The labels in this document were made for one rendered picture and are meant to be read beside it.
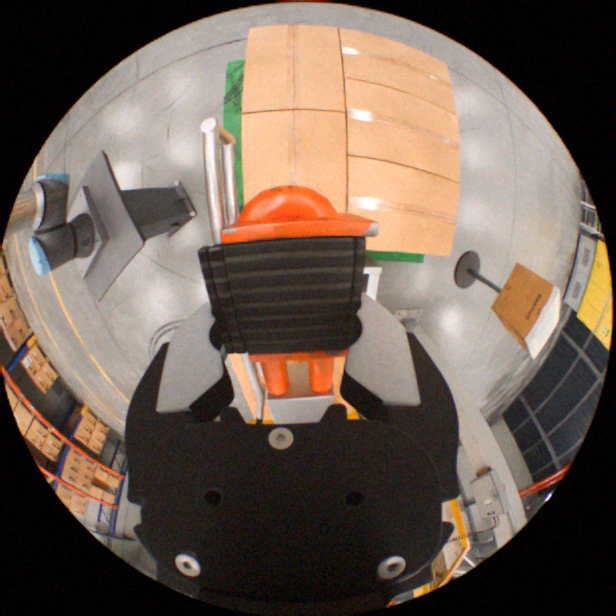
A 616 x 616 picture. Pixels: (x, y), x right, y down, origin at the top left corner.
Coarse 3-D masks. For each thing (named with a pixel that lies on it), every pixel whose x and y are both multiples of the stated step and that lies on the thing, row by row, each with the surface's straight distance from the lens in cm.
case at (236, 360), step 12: (240, 360) 58; (300, 360) 56; (336, 360) 58; (240, 372) 62; (336, 372) 62; (240, 384) 66; (336, 384) 67; (252, 396) 71; (336, 396) 73; (252, 408) 79; (264, 408) 78; (348, 408) 83
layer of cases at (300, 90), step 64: (256, 64) 105; (320, 64) 104; (384, 64) 116; (256, 128) 86; (320, 128) 86; (384, 128) 94; (448, 128) 118; (256, 192) 80; (320, 192) 80; (384, 192) 88; (448, 192) 109; (448, 256) 115
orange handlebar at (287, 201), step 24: (264, 192) 11; (288, 192) 10; (312, 192) 11; (240, 216) 11; (264, 216) 10; (288, 216) 10; (312, 216) 10; (312, 360) 16; (288, 384) 18; (312, 384) 18
